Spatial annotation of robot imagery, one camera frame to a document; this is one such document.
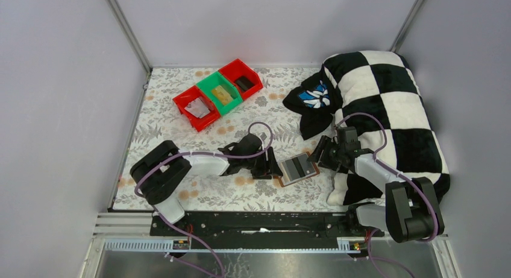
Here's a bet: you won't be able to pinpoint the floral table cloth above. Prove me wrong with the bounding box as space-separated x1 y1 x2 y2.
112 68 343 212

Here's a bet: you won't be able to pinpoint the black cap with blue logo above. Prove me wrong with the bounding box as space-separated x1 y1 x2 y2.
283 71 337 140

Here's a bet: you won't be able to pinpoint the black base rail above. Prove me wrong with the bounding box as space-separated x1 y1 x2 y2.
149 211 372 250

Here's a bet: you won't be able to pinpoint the brown leather card holder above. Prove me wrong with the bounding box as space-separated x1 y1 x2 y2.
278 151 320 187

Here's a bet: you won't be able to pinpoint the aluminium frame rails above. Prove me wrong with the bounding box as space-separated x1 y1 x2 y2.
93 212 450 255

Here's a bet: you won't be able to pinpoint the green bin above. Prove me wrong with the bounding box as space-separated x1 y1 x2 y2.
196 71 243 116

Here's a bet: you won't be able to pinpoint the red bin far right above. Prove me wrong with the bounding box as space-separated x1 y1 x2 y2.
219 58 263 100

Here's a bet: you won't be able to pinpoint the red bin near left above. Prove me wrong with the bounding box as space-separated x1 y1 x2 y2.
172 86 221 132

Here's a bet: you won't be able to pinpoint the purple cable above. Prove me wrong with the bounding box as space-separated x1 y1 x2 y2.
134 121 275 278
335 112 440 278

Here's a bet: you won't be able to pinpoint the silver card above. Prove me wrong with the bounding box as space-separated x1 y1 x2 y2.
184 97 211 119

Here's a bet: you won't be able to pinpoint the red bin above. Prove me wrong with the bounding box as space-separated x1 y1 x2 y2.
219 58 263 100
172 86 221 132

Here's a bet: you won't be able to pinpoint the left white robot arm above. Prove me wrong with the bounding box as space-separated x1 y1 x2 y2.
130 133 283 224

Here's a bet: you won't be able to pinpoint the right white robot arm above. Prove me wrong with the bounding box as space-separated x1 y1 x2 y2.
308 127 445 243

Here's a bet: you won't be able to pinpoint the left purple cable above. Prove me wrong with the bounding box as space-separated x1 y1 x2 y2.
134 121 275 278

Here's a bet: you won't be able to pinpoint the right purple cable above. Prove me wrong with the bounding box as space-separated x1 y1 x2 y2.
335 112 440 278

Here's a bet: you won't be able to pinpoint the yellow card in green bin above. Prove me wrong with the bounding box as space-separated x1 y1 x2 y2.
212 86 233 106

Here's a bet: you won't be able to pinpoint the checkered black white pillow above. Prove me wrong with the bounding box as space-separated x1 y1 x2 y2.
321 51 450 200

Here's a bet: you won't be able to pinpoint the black item in red bin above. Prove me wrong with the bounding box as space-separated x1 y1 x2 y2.
234 76 254 92

